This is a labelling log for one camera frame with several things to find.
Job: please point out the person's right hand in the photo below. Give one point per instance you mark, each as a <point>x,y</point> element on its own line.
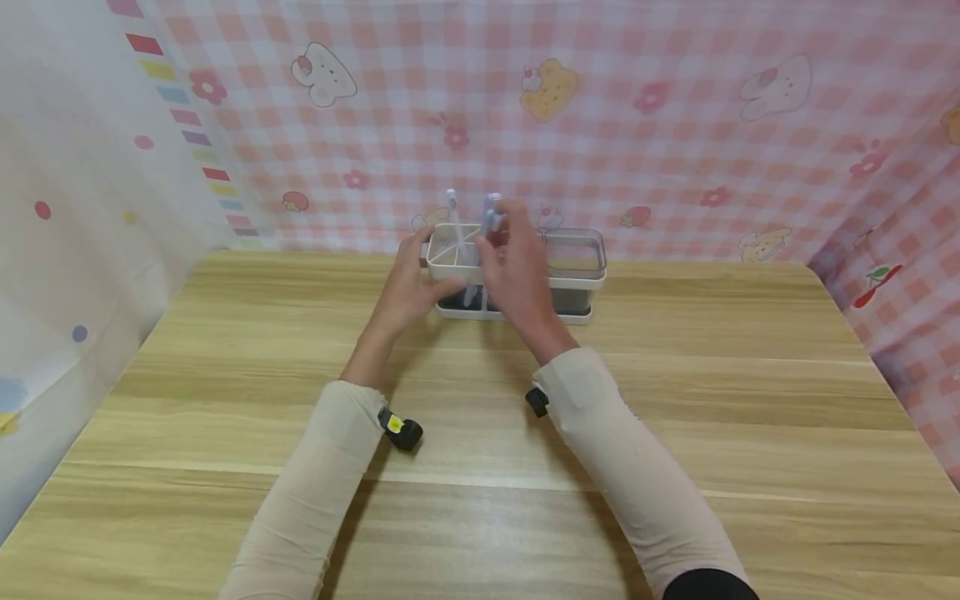
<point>521,279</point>

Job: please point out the person's left hand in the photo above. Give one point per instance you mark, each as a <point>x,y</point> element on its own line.
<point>405,292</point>

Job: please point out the person's left thumb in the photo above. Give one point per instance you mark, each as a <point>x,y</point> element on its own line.
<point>448,289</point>

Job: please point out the person's left fingers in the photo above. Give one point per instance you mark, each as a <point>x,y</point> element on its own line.
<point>417,246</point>

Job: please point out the person's right thumb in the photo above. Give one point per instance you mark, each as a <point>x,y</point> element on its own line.
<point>486,252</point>

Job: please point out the person's right fingers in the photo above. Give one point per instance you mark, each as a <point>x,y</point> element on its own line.
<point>517,221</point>

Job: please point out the white compartment holder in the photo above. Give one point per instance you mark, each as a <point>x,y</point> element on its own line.
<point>457,265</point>

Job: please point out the pale blue toothbrush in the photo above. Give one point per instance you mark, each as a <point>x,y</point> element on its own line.
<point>490,215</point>

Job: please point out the person's left forearm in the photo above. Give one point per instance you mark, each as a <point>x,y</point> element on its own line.
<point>322,483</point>

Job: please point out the person's right forearm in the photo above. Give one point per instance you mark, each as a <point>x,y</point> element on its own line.
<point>637,483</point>

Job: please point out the white toothbrush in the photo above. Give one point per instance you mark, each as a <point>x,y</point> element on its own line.
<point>457,225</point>

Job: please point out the transparent grey cup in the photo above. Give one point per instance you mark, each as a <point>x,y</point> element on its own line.
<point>576,262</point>

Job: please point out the black wrist band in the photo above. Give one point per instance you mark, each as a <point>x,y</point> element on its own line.
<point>537,402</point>
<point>403,432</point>

